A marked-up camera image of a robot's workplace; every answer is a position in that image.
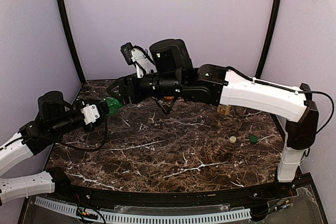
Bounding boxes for green soda bottle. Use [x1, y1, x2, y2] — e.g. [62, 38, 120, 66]
[102, 97, 124, 116]

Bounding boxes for yellow tea bottle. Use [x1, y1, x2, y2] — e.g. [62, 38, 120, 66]
[217, 105, 231, 115]

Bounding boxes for coffee latte bottle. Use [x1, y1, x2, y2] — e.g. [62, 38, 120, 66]
[235, 106, 246, 115]

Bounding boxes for cream bottle cap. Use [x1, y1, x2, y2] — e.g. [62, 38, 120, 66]
[229, 136, 237, 143]

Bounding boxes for green bottle cap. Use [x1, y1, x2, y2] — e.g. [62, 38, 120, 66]
[249, 135, 258, 144]

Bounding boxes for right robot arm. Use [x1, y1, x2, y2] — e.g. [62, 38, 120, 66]
[107, 39, 319, 183]

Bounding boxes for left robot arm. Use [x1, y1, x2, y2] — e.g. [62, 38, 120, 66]
[1, 91, 110, 204]

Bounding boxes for orange drink bottle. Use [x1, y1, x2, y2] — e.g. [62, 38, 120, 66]
[164, 96, 174, 100]

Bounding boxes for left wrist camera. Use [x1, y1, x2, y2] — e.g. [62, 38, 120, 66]
[80, 104, 104, 125]

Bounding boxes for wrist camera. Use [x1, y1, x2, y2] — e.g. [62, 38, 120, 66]
[120, 42, 155, 78]
[80, 104, 104, 125]

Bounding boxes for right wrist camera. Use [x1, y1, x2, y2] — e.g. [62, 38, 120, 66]
[120, 42, 155, 78]

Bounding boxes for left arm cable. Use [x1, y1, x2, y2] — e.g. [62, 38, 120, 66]
[20, 119, 108, 152]

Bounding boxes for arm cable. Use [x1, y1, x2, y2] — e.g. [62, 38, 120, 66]
[20, 119, 108, 152]
[228, 68, 334, 134]

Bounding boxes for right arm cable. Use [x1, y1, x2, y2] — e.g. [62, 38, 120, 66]
[228, 68, 334, 134]

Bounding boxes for left black frame post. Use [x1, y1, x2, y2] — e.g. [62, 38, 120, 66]
[56, 0, 86, 85]

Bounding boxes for black frame post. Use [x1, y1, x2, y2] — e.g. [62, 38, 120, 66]
[255, 0, 281, 79]
[56, 0, 86, 85]

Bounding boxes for white slotted cable duct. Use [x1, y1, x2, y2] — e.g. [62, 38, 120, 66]
[35, 196, 251, 223]

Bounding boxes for black front rail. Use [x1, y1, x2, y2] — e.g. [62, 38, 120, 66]
[46, 167, 297, 209]

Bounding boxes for right black frame post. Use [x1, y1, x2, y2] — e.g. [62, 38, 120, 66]
[255, 0, 281, 79]

